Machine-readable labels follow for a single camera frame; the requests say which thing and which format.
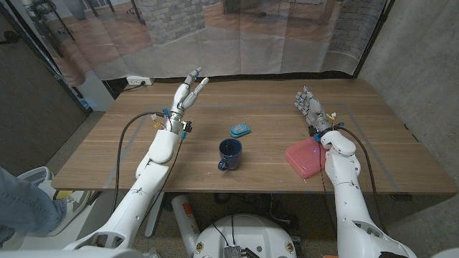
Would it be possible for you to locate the white sneaker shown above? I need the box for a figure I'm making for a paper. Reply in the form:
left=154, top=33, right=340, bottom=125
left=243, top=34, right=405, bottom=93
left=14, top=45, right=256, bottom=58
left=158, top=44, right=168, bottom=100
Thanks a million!
left=17, top=166, right=93, bottom=237

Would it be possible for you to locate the teal toy phone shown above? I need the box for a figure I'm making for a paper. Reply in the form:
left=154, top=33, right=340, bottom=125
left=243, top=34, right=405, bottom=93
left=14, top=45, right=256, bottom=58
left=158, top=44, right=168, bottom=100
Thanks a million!
left=229, top=122, right=252, bottom=139

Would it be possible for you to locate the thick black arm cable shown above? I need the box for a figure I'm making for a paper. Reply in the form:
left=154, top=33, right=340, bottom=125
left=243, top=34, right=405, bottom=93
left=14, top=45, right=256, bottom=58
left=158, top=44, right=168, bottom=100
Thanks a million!
left=335, top=125, right=387, bottom=234
left=113, top=111, right=169, bottom=212

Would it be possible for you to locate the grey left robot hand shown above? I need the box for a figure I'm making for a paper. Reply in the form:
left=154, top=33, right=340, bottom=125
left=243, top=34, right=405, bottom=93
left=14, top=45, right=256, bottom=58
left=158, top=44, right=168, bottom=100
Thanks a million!
left=166, top=67, right=210, bottom=135

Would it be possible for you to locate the white cylinder with orange label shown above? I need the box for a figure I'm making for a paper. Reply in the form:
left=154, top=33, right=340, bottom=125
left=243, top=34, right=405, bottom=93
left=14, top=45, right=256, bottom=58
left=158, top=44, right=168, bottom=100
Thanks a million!
left=171, top=194, right=201, bottom=257

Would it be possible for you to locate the black backdrop frame pole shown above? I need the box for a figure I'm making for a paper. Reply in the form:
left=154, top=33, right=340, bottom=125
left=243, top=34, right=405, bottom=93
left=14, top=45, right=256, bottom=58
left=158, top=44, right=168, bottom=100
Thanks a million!
left=3, top=0, right=93, bottom=115
left=353, top=0, right=395, bottom=78

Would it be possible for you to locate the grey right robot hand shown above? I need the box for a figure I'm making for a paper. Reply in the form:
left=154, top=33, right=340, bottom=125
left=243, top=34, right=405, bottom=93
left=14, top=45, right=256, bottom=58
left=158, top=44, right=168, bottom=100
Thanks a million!
left=293, top=85, right=333, bottom=134

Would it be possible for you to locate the printed room backdrop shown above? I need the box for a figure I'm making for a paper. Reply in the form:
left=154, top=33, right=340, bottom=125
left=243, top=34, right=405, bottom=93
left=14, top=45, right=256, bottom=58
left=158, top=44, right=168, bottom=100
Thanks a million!
left=6, top=0, right=390, bottom=87

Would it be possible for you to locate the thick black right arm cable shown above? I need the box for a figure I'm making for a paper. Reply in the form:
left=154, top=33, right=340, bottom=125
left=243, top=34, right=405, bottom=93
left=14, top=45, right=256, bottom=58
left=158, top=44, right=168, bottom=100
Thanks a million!
left=335, top=125, right=387, bottom=234

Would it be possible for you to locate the white table leg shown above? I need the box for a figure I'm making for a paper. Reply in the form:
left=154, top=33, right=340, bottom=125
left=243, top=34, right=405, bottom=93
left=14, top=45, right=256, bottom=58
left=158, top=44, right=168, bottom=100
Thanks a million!
left=144, top=191, right=166, bottom=239

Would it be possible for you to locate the person's leg in jeans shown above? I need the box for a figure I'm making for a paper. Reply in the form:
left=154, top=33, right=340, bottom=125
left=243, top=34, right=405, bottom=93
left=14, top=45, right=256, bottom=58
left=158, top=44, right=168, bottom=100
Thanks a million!
left=0, top=166, right=69, bottom=248

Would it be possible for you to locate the pink plastic box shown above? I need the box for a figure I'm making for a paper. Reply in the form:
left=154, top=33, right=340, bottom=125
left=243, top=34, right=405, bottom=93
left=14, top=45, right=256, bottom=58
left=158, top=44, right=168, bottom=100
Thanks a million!
left=285, top=137, right=329, bottom=179

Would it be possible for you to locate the white power strip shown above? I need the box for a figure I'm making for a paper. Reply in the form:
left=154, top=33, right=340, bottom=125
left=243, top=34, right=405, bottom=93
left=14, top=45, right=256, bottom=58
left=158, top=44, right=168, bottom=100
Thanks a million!
left=126, top=75, right=156, bottom=86

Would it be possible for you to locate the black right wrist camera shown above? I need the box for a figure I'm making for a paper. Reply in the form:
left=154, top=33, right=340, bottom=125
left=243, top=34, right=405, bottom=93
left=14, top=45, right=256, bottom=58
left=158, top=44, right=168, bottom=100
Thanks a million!
left=308, top=125, right=322, bottom=143

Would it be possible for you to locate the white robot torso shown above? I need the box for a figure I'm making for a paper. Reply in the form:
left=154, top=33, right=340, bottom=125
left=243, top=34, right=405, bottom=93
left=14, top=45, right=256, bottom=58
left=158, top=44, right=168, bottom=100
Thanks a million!
left=0, top=248, right=161, bottom=258

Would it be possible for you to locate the grey electronics module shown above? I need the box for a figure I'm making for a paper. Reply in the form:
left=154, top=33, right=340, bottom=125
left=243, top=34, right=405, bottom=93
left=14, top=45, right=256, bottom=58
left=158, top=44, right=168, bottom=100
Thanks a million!
left=224, top=245, right=261, bottom=258

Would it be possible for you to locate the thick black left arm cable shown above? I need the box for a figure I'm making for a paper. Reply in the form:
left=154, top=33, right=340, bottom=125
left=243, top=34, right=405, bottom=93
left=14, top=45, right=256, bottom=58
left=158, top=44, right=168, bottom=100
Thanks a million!
left=113, top=111, right=169, bottom=212

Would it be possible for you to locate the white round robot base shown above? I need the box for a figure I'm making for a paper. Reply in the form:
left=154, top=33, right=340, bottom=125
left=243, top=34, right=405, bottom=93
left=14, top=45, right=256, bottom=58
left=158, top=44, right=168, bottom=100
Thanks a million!
left=193, top=214, right=298, bottom=258

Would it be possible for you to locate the dark blue mug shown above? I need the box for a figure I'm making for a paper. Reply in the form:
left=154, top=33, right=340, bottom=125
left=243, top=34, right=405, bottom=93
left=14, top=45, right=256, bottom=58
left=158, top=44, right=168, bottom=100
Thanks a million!
left=217, top=138, right=243, bottom=172

